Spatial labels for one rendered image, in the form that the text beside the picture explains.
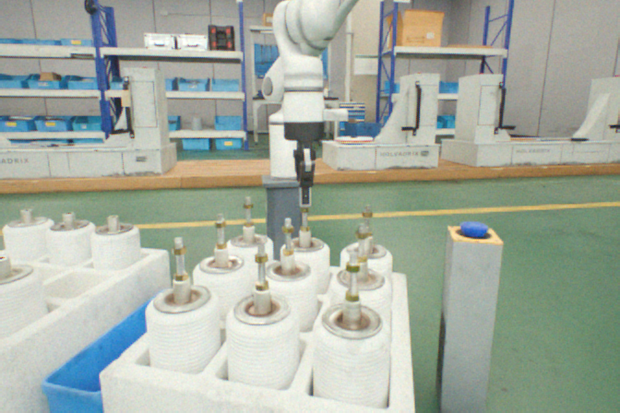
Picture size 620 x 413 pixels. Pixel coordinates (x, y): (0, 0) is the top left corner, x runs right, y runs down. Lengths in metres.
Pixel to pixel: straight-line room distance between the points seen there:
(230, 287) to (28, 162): 2.46
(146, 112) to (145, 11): 6.81
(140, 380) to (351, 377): 0.26
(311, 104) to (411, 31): 5.31
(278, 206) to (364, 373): 0.73
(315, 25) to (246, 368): 0.51
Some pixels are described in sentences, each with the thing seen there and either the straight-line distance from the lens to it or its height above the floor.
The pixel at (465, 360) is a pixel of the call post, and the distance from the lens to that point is 0.70.
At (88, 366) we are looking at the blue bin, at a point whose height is 0.09.
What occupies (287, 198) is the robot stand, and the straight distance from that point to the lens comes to 1.11.
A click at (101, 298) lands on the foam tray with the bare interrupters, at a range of 0.80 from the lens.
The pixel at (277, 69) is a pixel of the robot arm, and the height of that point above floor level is 0.63.
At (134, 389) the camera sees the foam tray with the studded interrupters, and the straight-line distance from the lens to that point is 0.56.
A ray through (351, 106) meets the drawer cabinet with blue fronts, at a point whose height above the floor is 0.62.
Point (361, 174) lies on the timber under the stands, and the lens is 2.68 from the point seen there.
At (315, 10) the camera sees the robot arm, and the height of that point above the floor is 0.67.
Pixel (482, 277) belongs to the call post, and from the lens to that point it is 0.64.
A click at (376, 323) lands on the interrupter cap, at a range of 0.48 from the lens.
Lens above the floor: 0.51
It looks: 11 degrees down
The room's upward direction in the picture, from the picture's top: straight up
